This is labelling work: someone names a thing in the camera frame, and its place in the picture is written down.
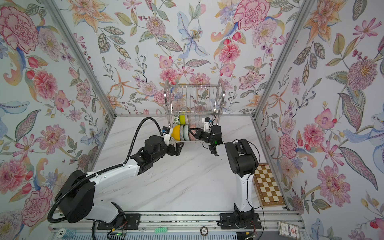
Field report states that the silver wire dish rack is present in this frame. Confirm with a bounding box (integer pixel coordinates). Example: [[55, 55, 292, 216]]
[[164, 81, 226, 143]]

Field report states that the green connector block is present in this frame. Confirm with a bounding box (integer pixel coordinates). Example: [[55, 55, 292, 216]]
[[154, 227, 168, 234]]

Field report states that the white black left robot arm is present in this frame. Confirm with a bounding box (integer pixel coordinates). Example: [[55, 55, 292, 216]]
[[48, 136, 184, 228]]

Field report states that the wooden checkerboard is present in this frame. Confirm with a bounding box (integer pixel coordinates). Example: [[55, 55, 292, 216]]
[[253, 163, 286, 207]]

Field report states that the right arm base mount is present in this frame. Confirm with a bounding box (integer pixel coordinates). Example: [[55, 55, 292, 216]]
[[217, 212, 263, 230]]

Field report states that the black white patterned bowl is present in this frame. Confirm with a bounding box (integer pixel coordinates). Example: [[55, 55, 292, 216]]
[[189, 124, 197, 141]]

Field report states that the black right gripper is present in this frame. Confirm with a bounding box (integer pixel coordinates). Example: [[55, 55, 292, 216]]
[[190, 128, 216, 147]]

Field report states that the pale green celadon bowl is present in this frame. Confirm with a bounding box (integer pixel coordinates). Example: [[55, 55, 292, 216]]
[[183, 125, 190, 141]]

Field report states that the green leaf pattern bowl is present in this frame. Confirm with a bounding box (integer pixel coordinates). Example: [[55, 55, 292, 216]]
[[173, 115, 180, 126]]

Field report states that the yellow plastic bowl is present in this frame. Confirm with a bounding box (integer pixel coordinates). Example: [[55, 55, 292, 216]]
[[171, 125, 181, 141]]

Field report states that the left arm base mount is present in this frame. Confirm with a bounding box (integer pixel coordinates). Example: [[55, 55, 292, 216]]
[[97, 214, 141, 230]]

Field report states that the lime green plastic bowl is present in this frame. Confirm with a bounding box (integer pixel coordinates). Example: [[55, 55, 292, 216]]
[[179, 114, 187, 125]]

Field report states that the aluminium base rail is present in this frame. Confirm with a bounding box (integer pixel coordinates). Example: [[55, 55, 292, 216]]
[[47, 210, 307, 233]]

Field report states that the dark blue floral bowl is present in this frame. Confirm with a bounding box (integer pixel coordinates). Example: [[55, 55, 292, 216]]
[[179, 125, 185, 141]]

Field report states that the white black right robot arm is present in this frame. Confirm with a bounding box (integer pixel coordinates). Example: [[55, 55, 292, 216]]
[[189, 125, 259, 228]]

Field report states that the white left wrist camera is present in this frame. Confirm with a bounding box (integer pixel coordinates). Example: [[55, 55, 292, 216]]
[[162, 127, 173, 146]]

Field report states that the printed label card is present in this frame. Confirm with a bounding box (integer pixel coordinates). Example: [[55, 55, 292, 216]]
[[278, 221, 301, 240]]

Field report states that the black corrugated left cable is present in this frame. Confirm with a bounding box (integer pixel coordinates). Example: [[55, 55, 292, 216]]
[[47, 116, 164, 224]]

